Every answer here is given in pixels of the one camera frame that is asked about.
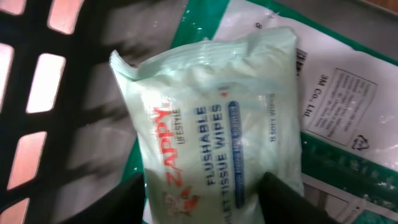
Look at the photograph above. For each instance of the green 3M product package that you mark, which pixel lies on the green 3M product package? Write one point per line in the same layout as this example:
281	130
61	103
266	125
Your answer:
347	106

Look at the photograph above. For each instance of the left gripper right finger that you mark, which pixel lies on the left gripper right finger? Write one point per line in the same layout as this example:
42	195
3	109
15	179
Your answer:
281	204

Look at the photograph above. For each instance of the grey plastic mesh basket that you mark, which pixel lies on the grey plastic mesh basket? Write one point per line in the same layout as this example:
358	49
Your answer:
67	138

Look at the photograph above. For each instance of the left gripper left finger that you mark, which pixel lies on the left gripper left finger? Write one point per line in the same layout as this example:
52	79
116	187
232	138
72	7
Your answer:
122	205

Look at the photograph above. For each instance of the teal tissue packet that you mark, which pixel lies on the teal tissue packet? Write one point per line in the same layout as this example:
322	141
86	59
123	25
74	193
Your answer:
212	118

